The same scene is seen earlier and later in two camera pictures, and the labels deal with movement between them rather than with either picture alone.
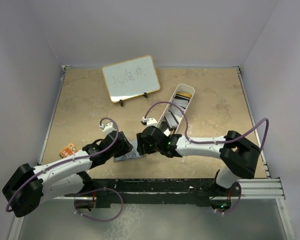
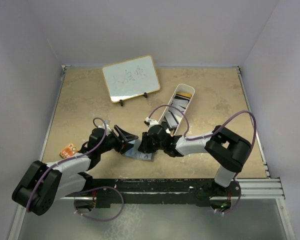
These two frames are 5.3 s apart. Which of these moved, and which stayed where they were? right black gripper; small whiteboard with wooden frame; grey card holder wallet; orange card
Moved: grey card holder wallet
Stayed: orange card; right black gripper; small whiteboard with wooden frame
